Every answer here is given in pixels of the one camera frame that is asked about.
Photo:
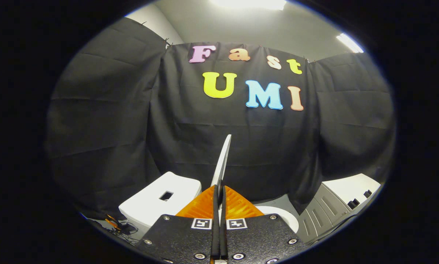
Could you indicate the white toilet lid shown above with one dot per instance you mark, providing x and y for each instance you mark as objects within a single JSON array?
[{"x": 223, "y": 161}]

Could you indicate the grey cabinet with white top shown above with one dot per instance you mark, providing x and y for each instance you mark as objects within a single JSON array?
[{"x": 336, "y": 205}]

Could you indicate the rectangular ceiling light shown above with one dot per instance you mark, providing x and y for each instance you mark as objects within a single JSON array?
[{"x": 349, "y": 43}]

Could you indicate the white toilet tank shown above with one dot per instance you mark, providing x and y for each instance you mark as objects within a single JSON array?
[{"x": 149, "y": 205}]

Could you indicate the black backdrop cloth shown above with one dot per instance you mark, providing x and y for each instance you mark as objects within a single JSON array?
[{"x": 138, "y": 128}]

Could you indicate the small black block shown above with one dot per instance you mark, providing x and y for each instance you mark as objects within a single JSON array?
[
  {"x": 353, "y": 203},
  {"x": 368, "y": 193}
]

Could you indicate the white toilet bowl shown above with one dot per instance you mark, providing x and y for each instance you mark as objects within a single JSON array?
[{"x": 283, "y": 216}]

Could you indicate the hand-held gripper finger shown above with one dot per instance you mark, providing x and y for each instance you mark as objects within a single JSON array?
[
  {"x": 215, "y": 227},
  {"x": 223, "y": 234}
]

